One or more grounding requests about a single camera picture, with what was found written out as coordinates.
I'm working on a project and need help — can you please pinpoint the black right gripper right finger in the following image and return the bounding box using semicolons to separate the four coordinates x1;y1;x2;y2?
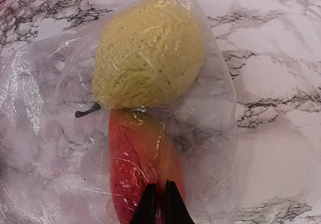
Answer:
165;180;195;224

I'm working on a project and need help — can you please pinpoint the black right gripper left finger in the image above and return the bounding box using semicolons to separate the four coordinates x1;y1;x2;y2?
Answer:
130;183;157;224

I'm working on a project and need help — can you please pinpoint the orange red fake mango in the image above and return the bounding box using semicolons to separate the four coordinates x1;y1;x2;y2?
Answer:
108;110;186;223

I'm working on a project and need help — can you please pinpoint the clear zip top bag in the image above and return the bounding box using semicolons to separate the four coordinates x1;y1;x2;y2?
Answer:
1;0;236;223

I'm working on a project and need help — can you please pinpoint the yellow fake lemon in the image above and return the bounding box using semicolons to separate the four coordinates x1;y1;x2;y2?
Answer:
75;0;206;118

